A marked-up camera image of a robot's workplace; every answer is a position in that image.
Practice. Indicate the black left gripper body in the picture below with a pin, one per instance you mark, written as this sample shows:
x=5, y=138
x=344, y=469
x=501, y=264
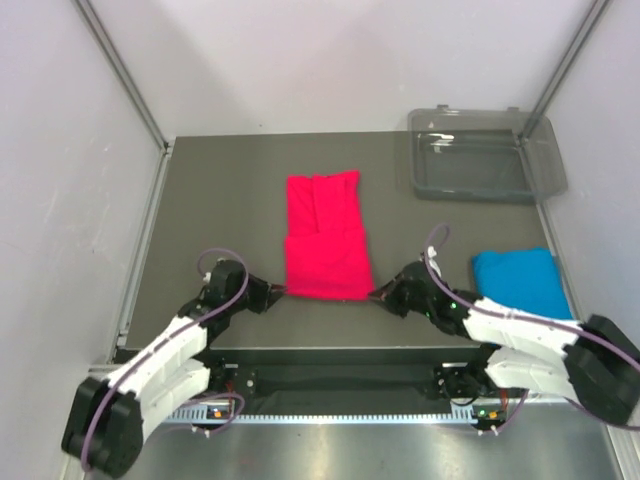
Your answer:
x=257, y=295

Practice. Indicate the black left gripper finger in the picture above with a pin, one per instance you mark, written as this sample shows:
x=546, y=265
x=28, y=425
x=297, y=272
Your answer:
x=272, y=299
x=277, y=288

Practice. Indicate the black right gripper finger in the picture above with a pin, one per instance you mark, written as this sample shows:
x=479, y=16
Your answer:
x=388, y=288
x=379, y=297

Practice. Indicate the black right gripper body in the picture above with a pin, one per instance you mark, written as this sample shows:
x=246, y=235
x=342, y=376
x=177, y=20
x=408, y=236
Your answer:
x=401, y=300

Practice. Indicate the red t shirt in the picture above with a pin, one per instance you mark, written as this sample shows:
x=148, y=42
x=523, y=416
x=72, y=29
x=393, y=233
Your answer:
x=326, y=250

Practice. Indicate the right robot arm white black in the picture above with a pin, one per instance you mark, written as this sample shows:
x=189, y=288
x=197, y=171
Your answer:
x=591, y=364

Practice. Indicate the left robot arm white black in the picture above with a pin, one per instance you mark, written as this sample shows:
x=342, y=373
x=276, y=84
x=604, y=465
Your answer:
x=112, y=417

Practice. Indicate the blue folded t shirt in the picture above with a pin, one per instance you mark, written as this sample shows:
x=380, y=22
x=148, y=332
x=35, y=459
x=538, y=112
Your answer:
x=528, y=280

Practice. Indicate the clear plastic storage bin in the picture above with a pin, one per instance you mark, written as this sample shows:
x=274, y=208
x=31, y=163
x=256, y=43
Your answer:
x=506, y=156

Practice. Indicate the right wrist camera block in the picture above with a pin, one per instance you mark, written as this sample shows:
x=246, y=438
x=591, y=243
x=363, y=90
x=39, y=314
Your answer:
x=417, y=276

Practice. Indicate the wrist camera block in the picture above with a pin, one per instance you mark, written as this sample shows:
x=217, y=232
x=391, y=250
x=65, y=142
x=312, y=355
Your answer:
x=225, y=282
x=417, y=276

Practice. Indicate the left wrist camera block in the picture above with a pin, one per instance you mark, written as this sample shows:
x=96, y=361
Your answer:
x=225, y=282

